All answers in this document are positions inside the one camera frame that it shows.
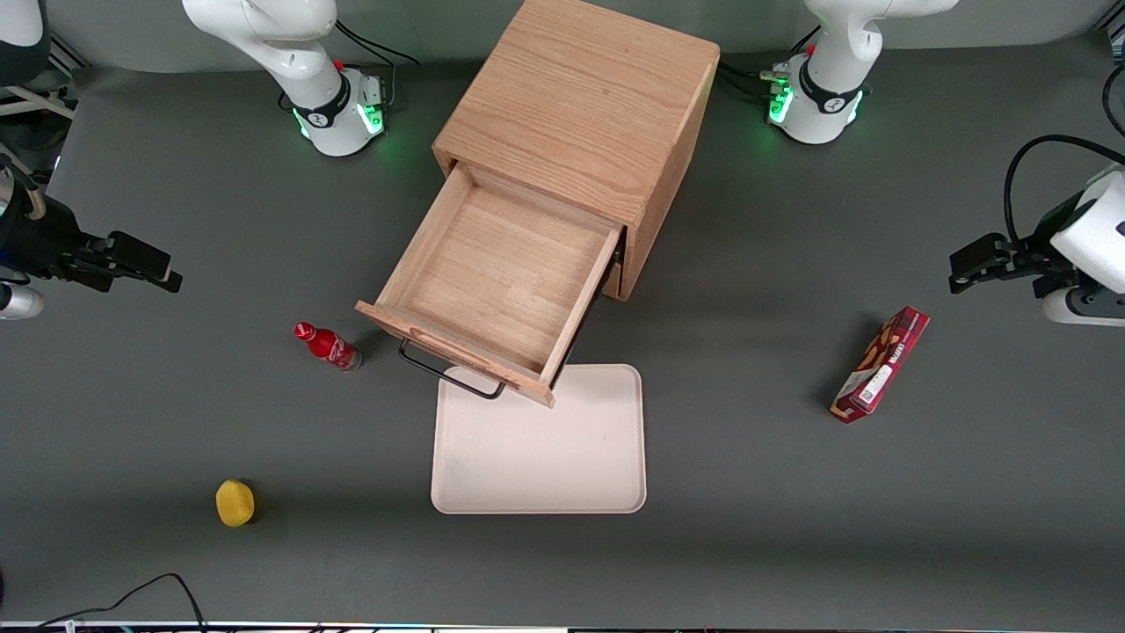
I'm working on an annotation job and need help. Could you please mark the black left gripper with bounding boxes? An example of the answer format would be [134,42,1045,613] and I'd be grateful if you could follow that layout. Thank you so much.
[949,195,1095,301]

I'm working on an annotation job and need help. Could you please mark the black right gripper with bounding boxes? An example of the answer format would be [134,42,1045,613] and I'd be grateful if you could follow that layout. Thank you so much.
[0,198,184,295]

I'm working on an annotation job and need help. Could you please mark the wooden drawer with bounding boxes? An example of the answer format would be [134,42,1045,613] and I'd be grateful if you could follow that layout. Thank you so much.
[355,161,627,408]

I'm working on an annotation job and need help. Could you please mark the wooden drawer cabinet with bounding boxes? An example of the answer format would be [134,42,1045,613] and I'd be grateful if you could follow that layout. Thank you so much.
[432,0,722,302]

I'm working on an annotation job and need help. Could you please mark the red cookie box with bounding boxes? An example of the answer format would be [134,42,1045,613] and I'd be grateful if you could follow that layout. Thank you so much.
[830,306,931,425]

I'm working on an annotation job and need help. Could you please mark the red soda bottle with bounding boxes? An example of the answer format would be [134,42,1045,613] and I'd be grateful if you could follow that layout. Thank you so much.
[294,321,362,373]

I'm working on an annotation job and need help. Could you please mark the yellow lemon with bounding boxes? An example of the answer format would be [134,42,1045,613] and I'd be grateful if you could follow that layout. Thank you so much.
[215,479,256,528]

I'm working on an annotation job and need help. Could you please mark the cream plastic tray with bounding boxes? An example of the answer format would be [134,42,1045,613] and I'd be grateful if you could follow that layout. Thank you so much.
[431,364,648,515]

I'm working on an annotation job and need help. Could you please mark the black looped wrist cable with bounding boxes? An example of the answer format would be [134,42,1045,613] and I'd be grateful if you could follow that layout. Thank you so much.
[1004,134,1125,247]

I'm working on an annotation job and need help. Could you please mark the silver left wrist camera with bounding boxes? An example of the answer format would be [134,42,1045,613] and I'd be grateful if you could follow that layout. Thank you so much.
[1043,286,1125,328]

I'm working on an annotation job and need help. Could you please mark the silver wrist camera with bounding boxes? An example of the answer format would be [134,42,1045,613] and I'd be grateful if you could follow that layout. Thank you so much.
[1043,286,1125,328]
[0,284,45,320]

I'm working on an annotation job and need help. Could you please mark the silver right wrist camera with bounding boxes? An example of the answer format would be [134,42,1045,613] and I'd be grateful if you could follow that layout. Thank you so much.
[0,284,45,320]

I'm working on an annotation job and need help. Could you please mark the black hanging cable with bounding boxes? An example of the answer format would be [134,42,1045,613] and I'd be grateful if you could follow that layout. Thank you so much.
[1103,62,1125,137]

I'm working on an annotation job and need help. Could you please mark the metal frame rail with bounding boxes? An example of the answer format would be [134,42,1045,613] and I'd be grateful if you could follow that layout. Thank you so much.
[48,31,89,76]

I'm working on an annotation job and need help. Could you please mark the black cable on table edge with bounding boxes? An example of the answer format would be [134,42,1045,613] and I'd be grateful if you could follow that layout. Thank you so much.
[35,573,207,633]

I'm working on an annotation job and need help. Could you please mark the black left arm base cables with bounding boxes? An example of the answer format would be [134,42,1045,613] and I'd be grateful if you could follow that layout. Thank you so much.
[716,57,796,106]

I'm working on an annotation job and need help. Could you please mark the black right arm base cable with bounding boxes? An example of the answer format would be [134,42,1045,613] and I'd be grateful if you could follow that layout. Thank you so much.
[334,18,420,108]

